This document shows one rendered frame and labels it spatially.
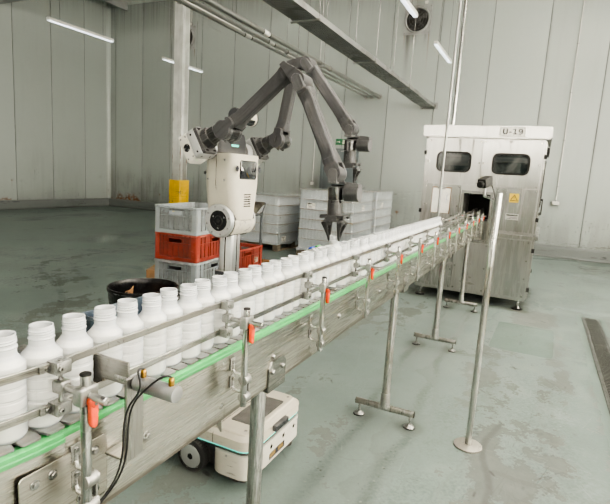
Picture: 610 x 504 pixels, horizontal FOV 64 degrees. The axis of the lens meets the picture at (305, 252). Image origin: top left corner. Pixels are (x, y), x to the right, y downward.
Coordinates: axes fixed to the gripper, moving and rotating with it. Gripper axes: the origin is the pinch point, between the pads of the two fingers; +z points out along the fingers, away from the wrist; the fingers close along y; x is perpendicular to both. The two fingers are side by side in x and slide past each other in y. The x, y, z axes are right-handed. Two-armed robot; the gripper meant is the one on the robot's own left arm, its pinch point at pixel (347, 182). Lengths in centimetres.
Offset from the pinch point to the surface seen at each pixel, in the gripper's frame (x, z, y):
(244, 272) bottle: 113, 23, -16
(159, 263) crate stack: -83, 77, 191
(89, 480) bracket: 171, 45, -26
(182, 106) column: -697, -136, 683
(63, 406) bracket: 171, 34, -20
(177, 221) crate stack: -86, 41, 175
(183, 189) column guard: -686, 52, 668
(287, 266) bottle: 89, 25, -16
